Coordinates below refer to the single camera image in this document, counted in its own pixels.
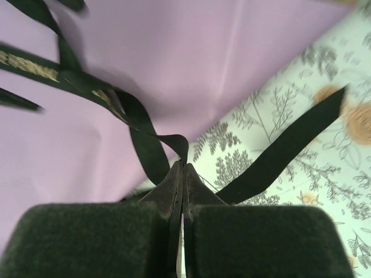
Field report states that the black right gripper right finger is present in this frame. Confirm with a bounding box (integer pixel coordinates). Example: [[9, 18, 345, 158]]
[[184, 163, 357, 278]]

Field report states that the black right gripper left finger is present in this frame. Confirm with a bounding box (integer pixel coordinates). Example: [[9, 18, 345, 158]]
[[0, 160, 185, 278]]

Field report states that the black ribbon with gold print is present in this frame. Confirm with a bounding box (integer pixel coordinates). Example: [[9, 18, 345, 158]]
[[0, 0, 348, 205]]

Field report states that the purple and pink wrapping paper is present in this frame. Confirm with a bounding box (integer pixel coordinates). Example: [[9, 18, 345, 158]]
[[0, 0, 354, 244]]

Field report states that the floral print tablecloth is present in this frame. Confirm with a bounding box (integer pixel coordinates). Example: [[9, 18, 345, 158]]
[[134, 0, 371, 278]]

